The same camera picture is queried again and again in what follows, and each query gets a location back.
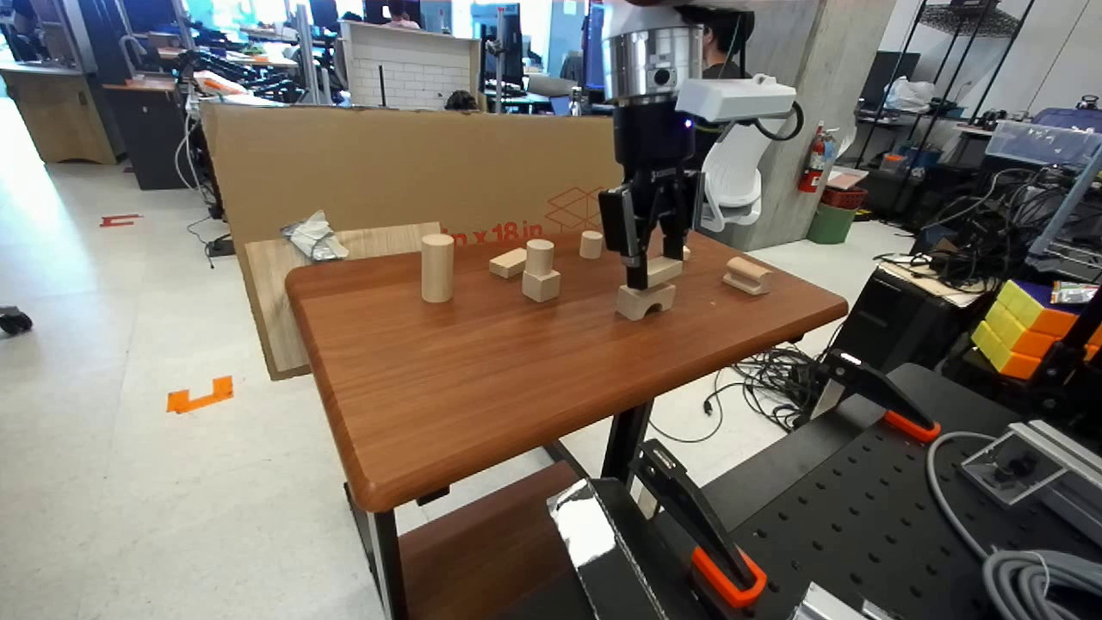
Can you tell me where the yellow orange colourful cube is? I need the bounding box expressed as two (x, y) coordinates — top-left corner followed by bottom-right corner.
(969, 274), (1092, 384)

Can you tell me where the black floor cable bundle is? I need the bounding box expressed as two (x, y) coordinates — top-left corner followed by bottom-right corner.
(718, 342), (847, 433)

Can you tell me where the black cable with plug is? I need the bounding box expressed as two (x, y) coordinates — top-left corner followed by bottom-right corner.
(648, 383), (743, 452)

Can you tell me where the white cable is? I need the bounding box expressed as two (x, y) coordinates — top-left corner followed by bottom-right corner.
(922, 428), (1006, 562)

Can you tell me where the wooden cube block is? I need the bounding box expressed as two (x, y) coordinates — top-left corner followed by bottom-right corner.
(520, 265), (566, 306)

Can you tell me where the gray cable coil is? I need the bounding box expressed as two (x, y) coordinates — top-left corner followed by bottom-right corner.
(979, 549), (1102, 620)

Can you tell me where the large brown cardboard panel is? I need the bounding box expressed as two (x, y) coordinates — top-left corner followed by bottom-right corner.
(203, 98), (630, 251)

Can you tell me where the black perforated board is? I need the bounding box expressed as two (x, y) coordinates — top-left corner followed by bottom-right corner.
(504, 357), (1102, 620)

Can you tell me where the gray electrical box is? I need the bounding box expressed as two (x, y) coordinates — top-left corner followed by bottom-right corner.
(957, 416), (1102, 544)

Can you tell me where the light wooden cabinet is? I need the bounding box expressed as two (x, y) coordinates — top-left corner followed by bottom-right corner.
(0, 65), (119, 170)

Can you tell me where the brown wooden lower board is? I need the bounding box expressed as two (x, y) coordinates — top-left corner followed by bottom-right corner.
(392, 458), (598, 620)

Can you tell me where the white office chair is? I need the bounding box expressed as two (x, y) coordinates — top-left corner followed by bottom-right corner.
(697, 116), (771, 241)

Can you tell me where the red fire extinguisher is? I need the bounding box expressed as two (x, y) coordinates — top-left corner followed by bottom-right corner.
(794, 119), (836, 201)

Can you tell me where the light wooden pallet board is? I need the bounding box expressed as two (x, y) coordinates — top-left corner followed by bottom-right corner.
(239, 220), (447, 383)

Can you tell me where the white board panel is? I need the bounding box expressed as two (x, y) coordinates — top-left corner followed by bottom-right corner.
(341, 16), (487, 112)

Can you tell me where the wooden arch block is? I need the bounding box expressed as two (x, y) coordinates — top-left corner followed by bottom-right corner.
(608, 279), (683, 323)

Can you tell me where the black side cabinet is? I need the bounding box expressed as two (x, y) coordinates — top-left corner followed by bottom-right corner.
(835, 270), (993, 377)

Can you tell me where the white crumpled cloth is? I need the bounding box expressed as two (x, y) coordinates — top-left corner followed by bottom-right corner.
(284, 206), (350, 265)

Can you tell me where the tall wooden cylinder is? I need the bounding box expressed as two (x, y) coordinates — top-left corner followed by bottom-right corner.
(416, 229), (458, 306)

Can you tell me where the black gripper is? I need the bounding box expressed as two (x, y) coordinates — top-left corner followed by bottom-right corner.
(596, 96), (706, 291)

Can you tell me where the green bin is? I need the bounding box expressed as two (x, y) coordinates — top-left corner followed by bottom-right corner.
(801, 201), (861, 247)

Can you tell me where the black clamp orange handle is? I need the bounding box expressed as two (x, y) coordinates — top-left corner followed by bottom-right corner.
(816, 348), (947, 447)
(630, 437), (771, 613)

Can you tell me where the black metal table frame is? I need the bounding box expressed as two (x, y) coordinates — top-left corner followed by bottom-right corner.
(341, 392), (657, 620)

